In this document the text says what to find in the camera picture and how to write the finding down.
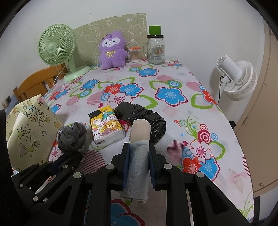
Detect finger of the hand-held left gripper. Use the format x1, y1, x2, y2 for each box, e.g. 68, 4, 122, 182
16, 172, 75, 205
11, 155, 84, 187

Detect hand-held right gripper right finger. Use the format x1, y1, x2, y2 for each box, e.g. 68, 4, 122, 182
149, 144, 252, 226

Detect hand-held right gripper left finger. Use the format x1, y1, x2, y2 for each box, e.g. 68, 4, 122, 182
28, 142, 131, 226

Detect grey trash bag roll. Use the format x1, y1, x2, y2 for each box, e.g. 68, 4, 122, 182
119, 118, 151, 203

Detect grey socks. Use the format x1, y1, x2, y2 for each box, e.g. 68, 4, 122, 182
56, 122, 87, 156

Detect black plastic bag roll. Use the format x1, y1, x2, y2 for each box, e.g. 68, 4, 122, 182
114, 102, 166, 144

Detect cartoon tissue packet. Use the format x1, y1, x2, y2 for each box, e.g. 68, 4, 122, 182
88, 106, 126, 145

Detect wooden chair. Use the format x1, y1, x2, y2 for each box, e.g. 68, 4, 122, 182
13, 65, 67, 102

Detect purple plush toy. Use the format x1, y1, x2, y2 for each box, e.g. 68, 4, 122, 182
99, 30, 128, 70

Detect cotton swab jar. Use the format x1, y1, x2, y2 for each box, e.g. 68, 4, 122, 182
129, 46, 141, 63

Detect beige door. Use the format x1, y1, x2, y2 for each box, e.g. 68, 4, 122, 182
233, 19, 278, 198

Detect clear glass jar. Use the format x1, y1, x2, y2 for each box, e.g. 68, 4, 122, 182
143, 35, 166, 65

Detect white standing fan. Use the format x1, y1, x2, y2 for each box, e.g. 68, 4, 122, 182
216, 54, 258, 105

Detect green desk fan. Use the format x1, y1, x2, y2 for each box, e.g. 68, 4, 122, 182
38, 24, 91, 82

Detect green patterned board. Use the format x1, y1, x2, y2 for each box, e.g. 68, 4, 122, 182
73, 12, 147, 66

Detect green plastic cup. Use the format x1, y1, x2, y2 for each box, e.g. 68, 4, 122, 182
149, 25, 162, 36

